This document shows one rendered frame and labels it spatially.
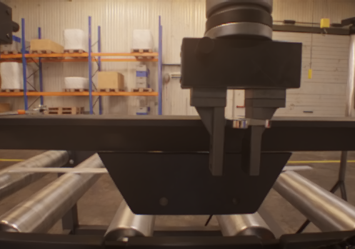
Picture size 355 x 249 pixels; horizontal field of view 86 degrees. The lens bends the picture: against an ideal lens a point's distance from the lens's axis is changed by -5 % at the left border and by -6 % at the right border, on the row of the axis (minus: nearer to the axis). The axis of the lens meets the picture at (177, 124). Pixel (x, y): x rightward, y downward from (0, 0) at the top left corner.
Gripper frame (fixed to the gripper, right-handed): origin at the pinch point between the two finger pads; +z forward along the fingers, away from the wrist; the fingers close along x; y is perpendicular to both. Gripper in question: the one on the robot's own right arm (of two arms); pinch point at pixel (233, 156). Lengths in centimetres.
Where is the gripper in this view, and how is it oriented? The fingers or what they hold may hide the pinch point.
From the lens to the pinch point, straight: 25.8
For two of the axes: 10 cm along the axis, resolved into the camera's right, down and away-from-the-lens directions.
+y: 0.2, 1.1, -9.9
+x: 10.0, 0.1, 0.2
